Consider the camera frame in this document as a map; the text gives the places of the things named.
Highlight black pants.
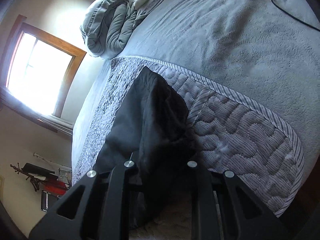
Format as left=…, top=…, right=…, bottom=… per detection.
left=93, top=67, right=196, bottom=229

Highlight red and black luggage pile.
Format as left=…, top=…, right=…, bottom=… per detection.
left=10, top=163, right=71, bottom=212

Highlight grey quilted bed mattress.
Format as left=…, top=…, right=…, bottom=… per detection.
left=72, top=56, right=304, bottom=217

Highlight large wooden framed window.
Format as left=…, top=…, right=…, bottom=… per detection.
left=1, top=15, right=86, bottom=135

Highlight grey fleece bed sheet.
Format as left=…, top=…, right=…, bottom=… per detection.
left=71, top=0, right=320, bottom=181

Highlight folded grey blue comforter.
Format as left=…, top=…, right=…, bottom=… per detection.
left=80, top=0, right=149, bottom=59

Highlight black cable on bed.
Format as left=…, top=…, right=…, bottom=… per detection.
left=271, top=0, right=320, bottom=33

